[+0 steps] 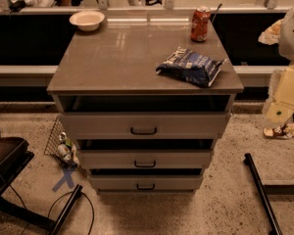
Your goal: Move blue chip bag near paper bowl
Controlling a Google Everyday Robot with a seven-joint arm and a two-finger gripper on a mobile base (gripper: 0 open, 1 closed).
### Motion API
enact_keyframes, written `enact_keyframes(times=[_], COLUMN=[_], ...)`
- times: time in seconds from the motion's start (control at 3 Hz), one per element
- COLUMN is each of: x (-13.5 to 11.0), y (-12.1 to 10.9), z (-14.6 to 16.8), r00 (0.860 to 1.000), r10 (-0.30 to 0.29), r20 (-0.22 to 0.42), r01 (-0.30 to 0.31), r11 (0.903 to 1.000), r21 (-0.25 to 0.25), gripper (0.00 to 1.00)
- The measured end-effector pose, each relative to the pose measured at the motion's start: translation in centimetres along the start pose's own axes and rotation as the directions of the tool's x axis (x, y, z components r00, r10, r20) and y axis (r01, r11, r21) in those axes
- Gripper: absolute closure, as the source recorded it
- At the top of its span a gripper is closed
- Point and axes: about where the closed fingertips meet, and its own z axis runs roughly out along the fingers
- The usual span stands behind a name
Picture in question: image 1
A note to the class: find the white paper bowl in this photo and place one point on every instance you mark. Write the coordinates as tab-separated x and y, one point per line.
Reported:
87	20

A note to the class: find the grey drawer cabinet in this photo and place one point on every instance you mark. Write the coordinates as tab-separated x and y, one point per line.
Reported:
113	70

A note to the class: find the top grey drawer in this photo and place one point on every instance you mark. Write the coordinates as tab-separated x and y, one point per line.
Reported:
144	126

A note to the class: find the yellow cardboard box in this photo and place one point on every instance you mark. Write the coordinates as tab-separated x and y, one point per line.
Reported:
279	106

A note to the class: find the red soda can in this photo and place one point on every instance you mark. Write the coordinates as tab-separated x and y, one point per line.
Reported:
199	28

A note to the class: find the blue tape cross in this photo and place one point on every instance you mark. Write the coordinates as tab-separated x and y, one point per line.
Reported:
65	179

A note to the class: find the brown snack wrapper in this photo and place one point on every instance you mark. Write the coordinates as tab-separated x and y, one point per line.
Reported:
281	132

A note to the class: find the white bottle in basket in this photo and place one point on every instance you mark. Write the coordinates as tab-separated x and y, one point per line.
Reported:
65	147

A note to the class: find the black cart base leg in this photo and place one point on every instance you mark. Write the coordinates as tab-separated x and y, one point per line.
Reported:
52	227

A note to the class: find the middle grey drawer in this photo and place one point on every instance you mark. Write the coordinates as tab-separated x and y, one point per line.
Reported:
144	159

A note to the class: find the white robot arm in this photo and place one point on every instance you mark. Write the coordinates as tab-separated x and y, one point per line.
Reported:
286	39

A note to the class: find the wire mesh basket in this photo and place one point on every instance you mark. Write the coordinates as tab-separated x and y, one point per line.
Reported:
53	142

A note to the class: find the black cart tray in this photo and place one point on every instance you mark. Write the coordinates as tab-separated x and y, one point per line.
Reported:
14	157

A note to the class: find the blue chip bag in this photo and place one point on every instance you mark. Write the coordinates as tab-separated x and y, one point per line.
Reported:
191	67

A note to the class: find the black metal floor bar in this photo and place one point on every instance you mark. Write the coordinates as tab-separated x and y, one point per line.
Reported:
274	226

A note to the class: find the grey drawer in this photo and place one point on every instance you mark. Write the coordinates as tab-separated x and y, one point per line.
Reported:
144	159
144	126
145	183

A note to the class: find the bottom grey drawer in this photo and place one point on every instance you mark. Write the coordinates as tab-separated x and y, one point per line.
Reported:
145	183

